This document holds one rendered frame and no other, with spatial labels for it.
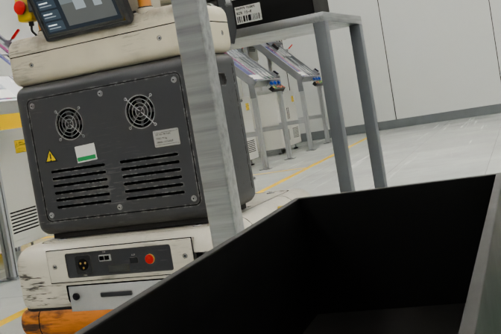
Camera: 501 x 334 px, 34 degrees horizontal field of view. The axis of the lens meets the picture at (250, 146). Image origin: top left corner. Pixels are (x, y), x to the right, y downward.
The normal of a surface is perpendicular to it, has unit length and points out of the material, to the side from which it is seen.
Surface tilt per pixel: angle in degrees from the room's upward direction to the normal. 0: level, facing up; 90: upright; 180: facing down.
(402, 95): 90
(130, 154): 90
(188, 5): 90
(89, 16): 115
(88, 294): 90
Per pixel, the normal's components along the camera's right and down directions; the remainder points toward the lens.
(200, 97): -0.32, 0.10
